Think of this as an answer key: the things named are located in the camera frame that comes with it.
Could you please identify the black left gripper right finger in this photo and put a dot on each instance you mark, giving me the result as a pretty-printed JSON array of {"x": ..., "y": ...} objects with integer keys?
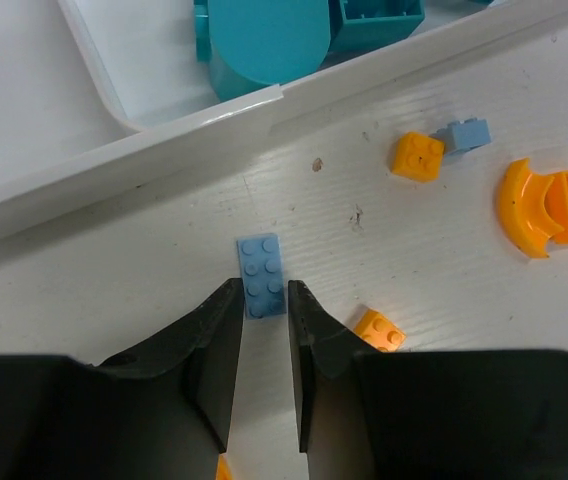
[{"x": 364, "y": 414}]

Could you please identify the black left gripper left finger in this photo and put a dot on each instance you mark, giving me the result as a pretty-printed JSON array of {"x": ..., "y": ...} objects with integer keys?
[{"x": 160, "y": 409}]

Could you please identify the light blue lego plate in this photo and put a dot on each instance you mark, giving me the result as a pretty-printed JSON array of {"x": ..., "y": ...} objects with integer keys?
[{"x": 261, "y": 272}]

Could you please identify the orange round lego piece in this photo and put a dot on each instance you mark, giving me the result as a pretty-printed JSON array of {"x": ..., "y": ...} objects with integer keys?
[{"x": 532, "y": 208}]

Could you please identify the light blue lego brick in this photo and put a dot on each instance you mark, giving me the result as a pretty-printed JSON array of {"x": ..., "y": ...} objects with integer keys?
[{"x": 460, "y": 137}]

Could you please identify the teal rounded duplo block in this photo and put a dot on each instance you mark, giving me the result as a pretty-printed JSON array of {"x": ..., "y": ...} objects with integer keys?
[{"x": 252, "y": 44}]

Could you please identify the teal long duplo brick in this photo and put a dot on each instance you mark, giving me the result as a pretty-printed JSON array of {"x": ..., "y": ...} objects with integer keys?
[{"x": 364, "y": 25}]

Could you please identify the orange small lego plates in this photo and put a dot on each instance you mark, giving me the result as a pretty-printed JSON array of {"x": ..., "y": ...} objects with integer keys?
[{"x": 223, "y": 471}]

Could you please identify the orange square lego plate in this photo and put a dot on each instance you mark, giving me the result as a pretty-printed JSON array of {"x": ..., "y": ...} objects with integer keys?
[{"x": 418, "y": 157}]

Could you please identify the white divided plastic tray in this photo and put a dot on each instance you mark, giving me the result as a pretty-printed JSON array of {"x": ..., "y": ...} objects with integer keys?
[{"x": 98, "y": 101}]

